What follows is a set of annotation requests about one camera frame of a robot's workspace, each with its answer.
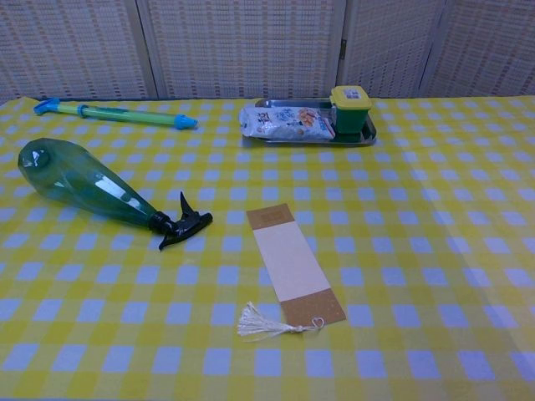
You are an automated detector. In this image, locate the green container yellow lid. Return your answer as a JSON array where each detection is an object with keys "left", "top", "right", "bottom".
[{"left": 329, "top": 85, "right": 373, "bottom": 135}]

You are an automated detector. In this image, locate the green spray bottle black trigger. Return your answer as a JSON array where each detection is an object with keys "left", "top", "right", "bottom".
[{"left": 17, "top": 138, "right": 214, "bottom": 251}]

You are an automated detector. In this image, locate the metal tray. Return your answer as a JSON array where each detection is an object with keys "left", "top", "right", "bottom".
[{"left": 242, "top": 98, "right": 380, "bottom": 147}]

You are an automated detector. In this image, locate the green blue water pump toy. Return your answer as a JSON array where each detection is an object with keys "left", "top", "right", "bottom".
[{"left": 33, "top": 97, "right": 199, "bottom": 131}]

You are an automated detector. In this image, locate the woven folding screen panel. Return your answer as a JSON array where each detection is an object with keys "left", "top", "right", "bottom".
[
  {"left": 135, "top": 0, "right": 348, "bottom": 100},
  {"left": 0, "top": 0, "right": 154, "bottom": 101},
  {"left": 420, "top": 0, "right": 535, "bottom": 98},
  {"left": 337, "top": 0, "right": 446, "bottom": 99}
]

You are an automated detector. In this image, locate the brown cream bookmark with tassel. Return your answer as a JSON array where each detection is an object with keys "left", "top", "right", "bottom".
[{"left": 237, "top": 203, "right": 348, "bottom": 343}]

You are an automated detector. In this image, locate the white snack packet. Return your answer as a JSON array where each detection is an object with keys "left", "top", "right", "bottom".
[{"left": 237, "top": 105, "right": 336, "bottom": 141}]

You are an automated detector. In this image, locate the yellow white checkered tablecloth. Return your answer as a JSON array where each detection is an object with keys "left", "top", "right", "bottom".
[{"left": 0, "top": 96, "right": 535, "bottom": 401}]

